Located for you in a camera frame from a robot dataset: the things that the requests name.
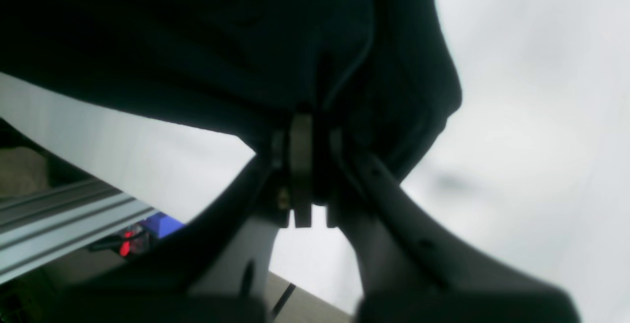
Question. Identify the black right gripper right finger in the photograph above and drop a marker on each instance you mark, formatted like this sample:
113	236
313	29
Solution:
412	269

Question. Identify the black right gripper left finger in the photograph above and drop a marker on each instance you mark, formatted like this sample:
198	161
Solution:
214	269

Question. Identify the black T-shirt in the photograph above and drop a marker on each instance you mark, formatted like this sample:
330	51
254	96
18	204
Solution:
378	69

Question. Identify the blue object under table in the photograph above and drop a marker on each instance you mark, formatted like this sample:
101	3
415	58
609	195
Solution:
161	225

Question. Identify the white power strip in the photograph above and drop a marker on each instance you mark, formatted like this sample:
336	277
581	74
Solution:
125	243

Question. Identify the aluminium frame post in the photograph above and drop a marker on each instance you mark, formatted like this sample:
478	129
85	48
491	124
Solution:
42	227

